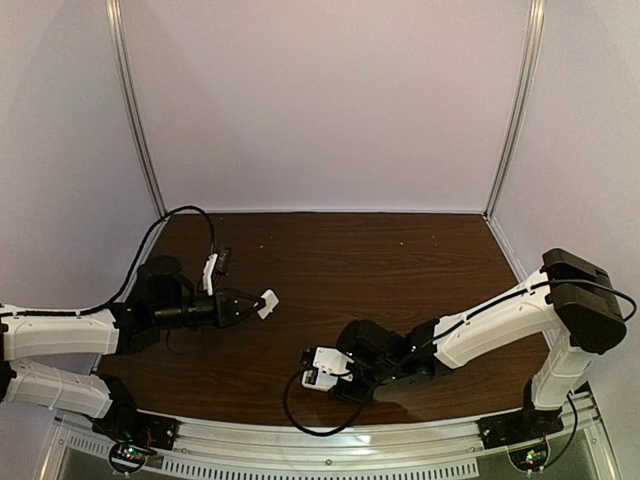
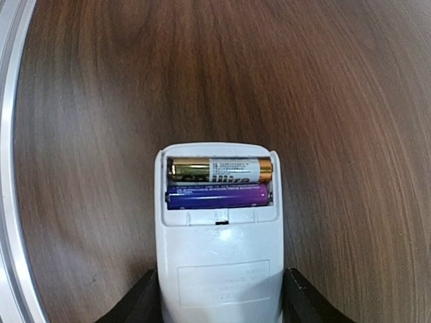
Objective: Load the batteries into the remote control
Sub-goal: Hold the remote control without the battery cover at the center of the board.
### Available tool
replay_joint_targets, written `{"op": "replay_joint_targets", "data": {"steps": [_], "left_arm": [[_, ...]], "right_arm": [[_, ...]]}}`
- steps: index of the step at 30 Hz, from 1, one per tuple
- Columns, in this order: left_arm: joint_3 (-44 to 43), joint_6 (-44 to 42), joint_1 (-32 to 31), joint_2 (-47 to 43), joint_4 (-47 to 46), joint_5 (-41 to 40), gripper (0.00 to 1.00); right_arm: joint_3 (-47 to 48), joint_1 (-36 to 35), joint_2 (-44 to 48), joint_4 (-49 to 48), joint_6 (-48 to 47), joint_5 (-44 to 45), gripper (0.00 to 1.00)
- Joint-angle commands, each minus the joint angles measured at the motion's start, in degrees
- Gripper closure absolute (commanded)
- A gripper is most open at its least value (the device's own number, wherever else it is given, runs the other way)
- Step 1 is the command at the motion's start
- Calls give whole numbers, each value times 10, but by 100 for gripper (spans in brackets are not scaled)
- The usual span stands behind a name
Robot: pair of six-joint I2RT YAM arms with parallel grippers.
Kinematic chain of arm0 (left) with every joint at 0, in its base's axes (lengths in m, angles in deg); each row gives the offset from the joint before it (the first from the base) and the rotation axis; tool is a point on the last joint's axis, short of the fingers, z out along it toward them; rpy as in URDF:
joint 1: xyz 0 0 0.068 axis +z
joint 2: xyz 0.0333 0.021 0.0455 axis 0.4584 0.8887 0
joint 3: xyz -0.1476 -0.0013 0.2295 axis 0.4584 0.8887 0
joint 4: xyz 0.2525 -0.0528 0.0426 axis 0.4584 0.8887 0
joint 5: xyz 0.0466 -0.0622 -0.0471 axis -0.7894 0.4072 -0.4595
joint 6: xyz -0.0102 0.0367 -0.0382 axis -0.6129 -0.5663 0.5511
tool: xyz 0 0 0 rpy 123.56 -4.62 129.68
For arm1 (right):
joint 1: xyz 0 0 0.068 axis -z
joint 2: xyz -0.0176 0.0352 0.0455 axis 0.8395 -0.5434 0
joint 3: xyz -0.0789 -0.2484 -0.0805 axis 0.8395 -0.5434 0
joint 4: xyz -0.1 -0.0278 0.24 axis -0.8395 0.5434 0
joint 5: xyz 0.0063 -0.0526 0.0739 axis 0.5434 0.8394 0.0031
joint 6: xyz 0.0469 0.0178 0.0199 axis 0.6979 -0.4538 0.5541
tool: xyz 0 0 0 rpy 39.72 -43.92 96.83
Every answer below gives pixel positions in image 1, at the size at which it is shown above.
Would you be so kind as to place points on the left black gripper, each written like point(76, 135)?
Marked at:
point(224, 307)

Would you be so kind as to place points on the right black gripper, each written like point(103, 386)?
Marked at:
point(362, 396)

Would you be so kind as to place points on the white remote control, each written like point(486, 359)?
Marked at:
point(325, 382)

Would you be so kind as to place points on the white battery cover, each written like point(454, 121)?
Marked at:
point(269, 302)

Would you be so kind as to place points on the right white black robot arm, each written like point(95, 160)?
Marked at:
point(567, 294)

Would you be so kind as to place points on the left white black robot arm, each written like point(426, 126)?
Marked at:
point(162, 299)

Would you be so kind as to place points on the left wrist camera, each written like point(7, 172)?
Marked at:
point(216, 266)

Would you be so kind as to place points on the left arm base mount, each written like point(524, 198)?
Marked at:
point(137, 437)

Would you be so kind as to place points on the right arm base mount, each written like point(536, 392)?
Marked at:
point(524, 433)

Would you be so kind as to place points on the left aluminium corner post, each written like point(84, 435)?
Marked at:
point(125, 74)

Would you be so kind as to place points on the aluminium corner post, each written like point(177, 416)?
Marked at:
point(125, 74)
point(529, 60)

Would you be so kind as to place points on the right aluminium corner post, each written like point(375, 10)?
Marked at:
point(529, 60)

